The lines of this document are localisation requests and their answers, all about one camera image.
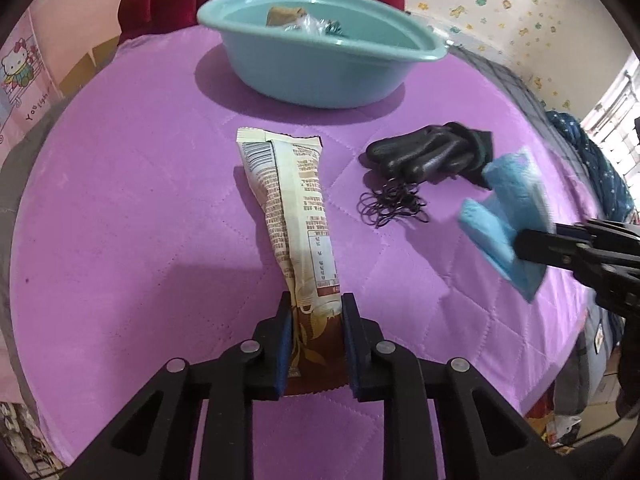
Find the teal plastic basin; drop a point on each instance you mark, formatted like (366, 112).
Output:
(310, 75)

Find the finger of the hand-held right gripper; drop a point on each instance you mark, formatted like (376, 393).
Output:
(545, 250)
(570, 231)

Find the window with railing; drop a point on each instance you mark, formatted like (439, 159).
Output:
(615, 110)

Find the cardboard box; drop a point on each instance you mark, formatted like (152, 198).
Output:
(100, 60)

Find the black rubber glove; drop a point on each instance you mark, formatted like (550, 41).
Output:
(425, 152)

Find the light blue cloth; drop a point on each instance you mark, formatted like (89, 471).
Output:
(510, 195)

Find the grey garment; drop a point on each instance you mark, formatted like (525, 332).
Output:
(585, 360)

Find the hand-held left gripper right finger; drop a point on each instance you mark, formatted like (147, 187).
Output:
(350, 350)

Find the purple quilted blanket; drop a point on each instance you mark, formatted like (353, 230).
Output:
(150, 210)

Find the grey blanket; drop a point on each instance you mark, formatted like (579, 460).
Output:
(20, 170)

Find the red tufted headboard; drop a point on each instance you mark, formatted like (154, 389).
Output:
(150, 5)

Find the silver wrapper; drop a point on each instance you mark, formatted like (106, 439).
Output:
(310, 25)

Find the blue patterned garment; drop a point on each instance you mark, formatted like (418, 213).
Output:
(595, 165)

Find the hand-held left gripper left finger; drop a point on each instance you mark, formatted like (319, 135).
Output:
(285, 350)

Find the pink cartoon print curtain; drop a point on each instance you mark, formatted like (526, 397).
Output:
(20, 70)

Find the cream brown snack packet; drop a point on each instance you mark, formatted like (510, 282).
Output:
(295, 200)

